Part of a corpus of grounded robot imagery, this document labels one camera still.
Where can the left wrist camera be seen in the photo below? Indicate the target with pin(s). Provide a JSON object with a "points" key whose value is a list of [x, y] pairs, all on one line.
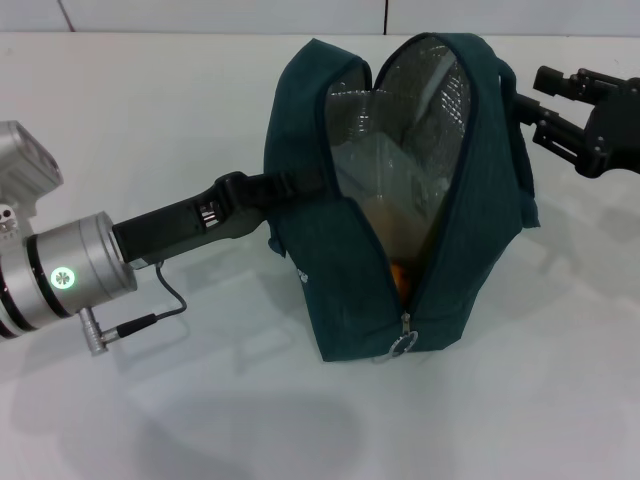
{"points": [[25, 165]]}

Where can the dark teal insulated lunch bag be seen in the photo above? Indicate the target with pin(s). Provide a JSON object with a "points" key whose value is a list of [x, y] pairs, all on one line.
{"points": [[475, 250]]}

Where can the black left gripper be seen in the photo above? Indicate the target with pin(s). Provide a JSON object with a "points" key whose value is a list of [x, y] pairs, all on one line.
{"points": [[175, 227]]}

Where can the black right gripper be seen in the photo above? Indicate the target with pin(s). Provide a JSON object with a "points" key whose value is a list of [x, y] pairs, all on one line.
{"points": [[615, 130]]}

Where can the clear container with blue-rimmed lid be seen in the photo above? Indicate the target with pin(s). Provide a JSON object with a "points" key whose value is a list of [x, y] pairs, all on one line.
{"points": [[390, 190]]}

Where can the orange pear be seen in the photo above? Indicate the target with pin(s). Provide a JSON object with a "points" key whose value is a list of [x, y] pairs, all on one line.
{"points": [[402, 280]]}

